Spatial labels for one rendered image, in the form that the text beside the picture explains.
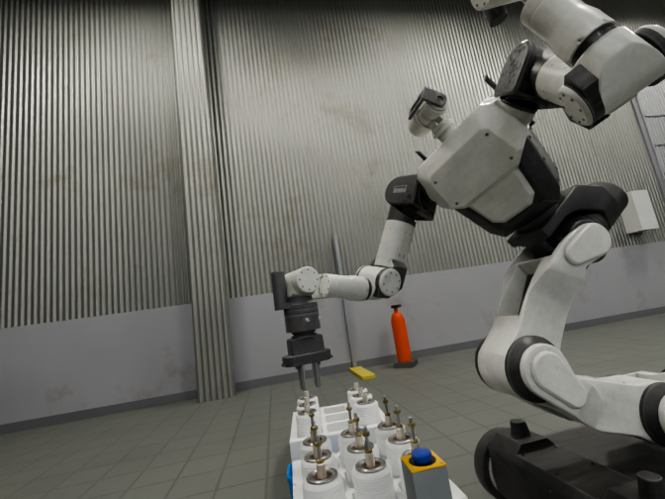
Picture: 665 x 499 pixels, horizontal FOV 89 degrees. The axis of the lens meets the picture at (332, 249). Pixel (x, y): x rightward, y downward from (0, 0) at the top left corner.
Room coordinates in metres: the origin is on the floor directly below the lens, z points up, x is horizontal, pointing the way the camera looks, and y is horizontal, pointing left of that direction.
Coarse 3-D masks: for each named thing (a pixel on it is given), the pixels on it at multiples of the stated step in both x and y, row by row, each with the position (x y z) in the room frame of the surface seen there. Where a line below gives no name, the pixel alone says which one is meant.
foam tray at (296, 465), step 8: (336, 456) 1.16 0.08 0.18; (296, 464) 1.14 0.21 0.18; (296, 472) 1.09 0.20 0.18; (344, 472) 1.05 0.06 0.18; (296, 480) 1.04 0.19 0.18; (344, 480) 1.00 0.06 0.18; (400, 480) 0.96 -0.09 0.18; (296, 488) 1.00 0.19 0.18; (344, 488) 0.96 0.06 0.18; (352, 488) 0.95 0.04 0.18; (400, 488) 0.95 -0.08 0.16; (456, 488) 0.89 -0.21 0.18; (296, 496) 0.96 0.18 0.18; (352, 496) 0.93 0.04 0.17; (400, 496) 0.89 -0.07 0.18; (456, 496) 0.85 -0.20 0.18; (464, 496) 0.85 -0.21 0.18
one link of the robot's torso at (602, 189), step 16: (560, 192) 0.88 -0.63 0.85; (576, 192) 0.84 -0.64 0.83; (592, 192) 0.85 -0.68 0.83; (608, 192) 0.86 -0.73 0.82; (624, 192) 0.88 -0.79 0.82; (560, 208) 0.83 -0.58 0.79; (576, 208) 0.84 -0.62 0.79; (592, 208) 0.84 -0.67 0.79; (608, 208) 0.85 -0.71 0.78; (624, 208) 0.90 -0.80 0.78; (544, 224) 0.82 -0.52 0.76; (608, 224) 0.87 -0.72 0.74; (512, 240) 0.92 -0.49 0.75; (528, 240) 0.87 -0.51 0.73; (544, 240) 0.84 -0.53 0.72
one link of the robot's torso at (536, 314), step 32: (544, 256) 0.83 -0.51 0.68; (576, 256) 0.80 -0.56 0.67; (512, 288) 0.91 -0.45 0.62; (544, 288) 0.81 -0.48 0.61; (576, 288) 0.82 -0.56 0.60; (512, 320) 0.84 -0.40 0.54; (544, 320) 0.82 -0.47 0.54; (480, 352) 0.89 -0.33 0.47; (512, 352) 0.78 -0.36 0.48; (512, 384) 0.78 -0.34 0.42
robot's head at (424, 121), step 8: (424, 104) 0.79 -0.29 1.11; (416, 112) 0.82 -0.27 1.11; (424, 112) 0.80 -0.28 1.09; (416, 120) 0.83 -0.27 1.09; (424, 120) 0.82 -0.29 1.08; (432, 120) 0.81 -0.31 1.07; (440, 120) 0.83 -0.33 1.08; (448, 120) 0.80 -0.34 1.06; (408, 128) 0.87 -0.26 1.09; (416, 128) 0.85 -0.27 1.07; (424, 128) 0.84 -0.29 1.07; (432, 128) 0.83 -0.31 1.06; (440, 128) 0.81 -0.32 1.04; (416, 136) 0.87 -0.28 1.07; (424, 136) 0.88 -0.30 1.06
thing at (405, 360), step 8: (400, 304) 3.48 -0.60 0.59; (392, 320) 3.43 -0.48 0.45; (400, 320) 3.39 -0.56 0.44; (392, 328) 3.45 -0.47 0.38; (400, 328) 3.39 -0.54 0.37; (400, 336) 3.39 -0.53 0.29; (400, 344) 3.40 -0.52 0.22; (408, 344) 3.41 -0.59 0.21; (400, 352) 3.40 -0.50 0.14; (408, 352) 3.40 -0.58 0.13; (400, 360) 3.42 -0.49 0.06; (408, 360) 3.40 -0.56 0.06; (416, 360) 3.45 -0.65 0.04
